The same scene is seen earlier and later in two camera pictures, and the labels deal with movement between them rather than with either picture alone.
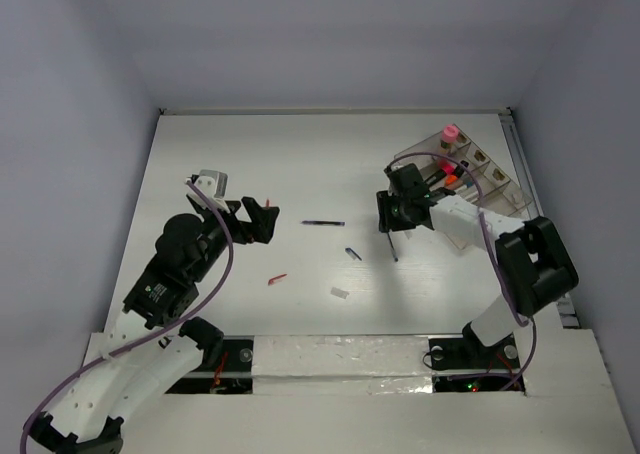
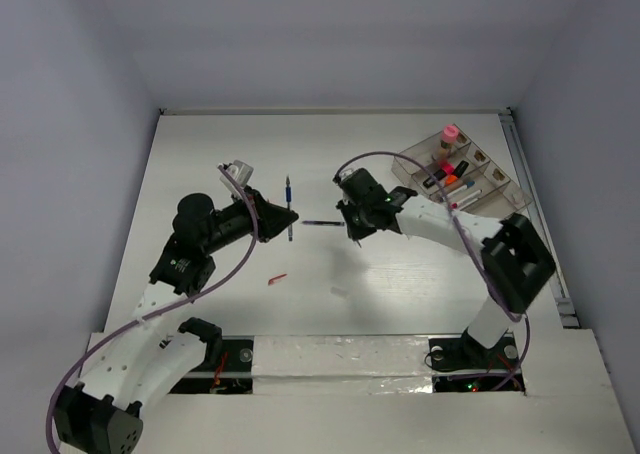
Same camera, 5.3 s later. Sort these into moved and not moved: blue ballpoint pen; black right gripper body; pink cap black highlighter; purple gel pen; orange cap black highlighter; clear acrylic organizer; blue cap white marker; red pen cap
Moved: blue ballpoint pen; black right gripper body
Not moved: red pen cap; pink cap black highlighter; purple gel pen; orange cap black highlighter; blue cap white marker; clear acrylic organizer
